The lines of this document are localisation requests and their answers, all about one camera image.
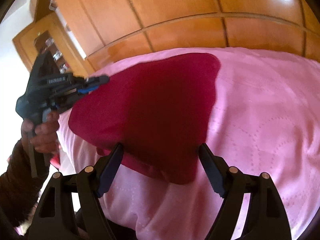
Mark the dark sleeved left forearm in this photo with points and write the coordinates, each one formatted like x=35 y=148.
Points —
x=19 y=190

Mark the person's left hand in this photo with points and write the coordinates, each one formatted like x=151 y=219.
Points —
x=43 y=137

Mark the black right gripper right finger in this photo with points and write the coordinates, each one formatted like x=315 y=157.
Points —
x=252 y=199

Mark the wooden wardrobe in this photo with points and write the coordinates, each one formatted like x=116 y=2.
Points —
x=107 y=31

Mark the wooden shelf unit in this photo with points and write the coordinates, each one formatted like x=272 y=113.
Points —
x=49 y=34

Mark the red box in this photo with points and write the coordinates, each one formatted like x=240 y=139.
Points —
x=55 y=160

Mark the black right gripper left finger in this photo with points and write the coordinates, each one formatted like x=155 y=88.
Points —
x=92 y=83

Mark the pink bed cover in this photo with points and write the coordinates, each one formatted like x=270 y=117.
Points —
x=266 y=119

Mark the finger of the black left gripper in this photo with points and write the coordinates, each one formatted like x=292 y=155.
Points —
x=54 y=217

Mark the maroon long-sleeve shirt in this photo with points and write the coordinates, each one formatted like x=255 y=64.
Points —
x=159 y=111

